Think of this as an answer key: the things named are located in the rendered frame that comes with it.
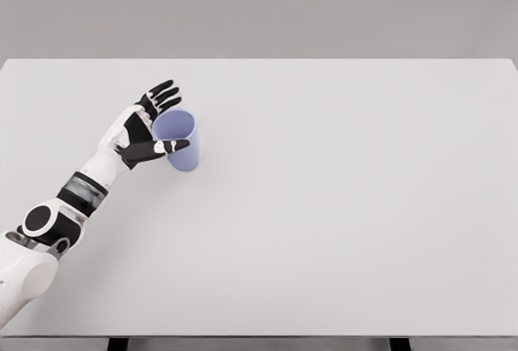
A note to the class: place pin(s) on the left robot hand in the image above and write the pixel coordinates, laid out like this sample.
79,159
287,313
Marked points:
135,128

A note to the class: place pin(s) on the lavender plastic cup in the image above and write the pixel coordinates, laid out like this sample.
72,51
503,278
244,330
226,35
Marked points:
184,157

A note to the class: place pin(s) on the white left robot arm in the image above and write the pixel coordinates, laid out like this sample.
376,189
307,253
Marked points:
44,221

